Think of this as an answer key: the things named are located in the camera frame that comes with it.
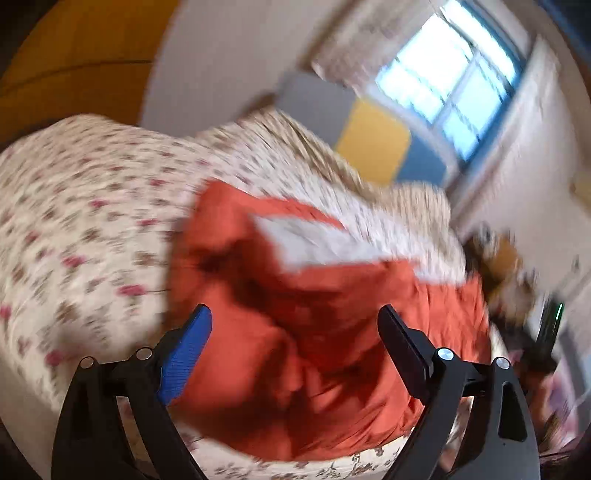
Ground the wooden side table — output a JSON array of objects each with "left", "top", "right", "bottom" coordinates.
[{"left": 464, "top": 226, "right": 539, "bottom": 320}]

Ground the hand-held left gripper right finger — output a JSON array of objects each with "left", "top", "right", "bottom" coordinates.
[{"left": 377, "top": 304, "right": 542, "bottom": 480}]

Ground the yellow wooden wardrobe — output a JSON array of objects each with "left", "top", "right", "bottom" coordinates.
[{"left": 0, "top": 0, "right": 182, "bottom": 145}]

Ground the barred window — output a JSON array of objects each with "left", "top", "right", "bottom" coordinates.
[{"left": 373, "top": 0, "right": 528, "bottom": 163}]

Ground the floral patterned curtain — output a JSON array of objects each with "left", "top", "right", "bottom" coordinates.
[{"left": 310, "top": 0, "right": 446, "bottom": 95}]

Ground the white floral bedsheet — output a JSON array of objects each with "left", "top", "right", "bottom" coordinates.
[{"left": 0, "top": 114, "right": 467, "bottom": 480}]

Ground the grey yellow blue headboard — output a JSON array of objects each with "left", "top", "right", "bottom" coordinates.
[{"left": 276, "top": 71, "right": 457, "bottom": 188}]

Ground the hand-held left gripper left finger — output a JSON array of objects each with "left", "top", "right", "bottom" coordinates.
[{"left": 51, "top": 304, "right": 214, "bottom": 480}]

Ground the cream floral quilt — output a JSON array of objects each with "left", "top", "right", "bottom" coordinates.
[{"left": 196, "top": 107, "right": 468, "bottom": 283}]

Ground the orange quilted jacket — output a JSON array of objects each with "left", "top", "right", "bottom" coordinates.
[{"left": 168, "top": 179, "right": 494, "bottom": 462}]

